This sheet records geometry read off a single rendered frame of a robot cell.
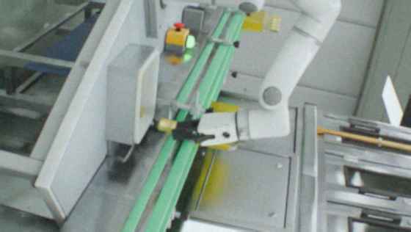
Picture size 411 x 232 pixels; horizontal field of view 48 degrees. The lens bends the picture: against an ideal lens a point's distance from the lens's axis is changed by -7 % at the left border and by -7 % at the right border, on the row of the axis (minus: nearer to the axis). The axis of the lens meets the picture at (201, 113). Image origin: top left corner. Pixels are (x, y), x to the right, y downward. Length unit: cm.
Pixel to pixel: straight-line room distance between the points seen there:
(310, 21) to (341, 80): 670
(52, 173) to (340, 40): 685
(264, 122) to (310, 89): 672
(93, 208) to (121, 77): 33
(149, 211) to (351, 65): 677
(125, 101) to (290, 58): 43
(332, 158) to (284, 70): 86
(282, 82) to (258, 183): 57
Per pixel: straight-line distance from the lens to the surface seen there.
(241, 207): 155
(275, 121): 124
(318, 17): 122
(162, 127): 130
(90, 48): 131
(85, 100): 115
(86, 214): 118
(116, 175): 131
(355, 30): 763
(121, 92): 126
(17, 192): 160
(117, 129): 132
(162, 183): 132
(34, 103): 182
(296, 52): 120
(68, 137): 110
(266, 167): 175
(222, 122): 125
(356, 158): 201
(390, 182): 196
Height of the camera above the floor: 114
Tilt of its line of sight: 7 degrees down
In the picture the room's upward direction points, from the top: 101 degrees clockwise
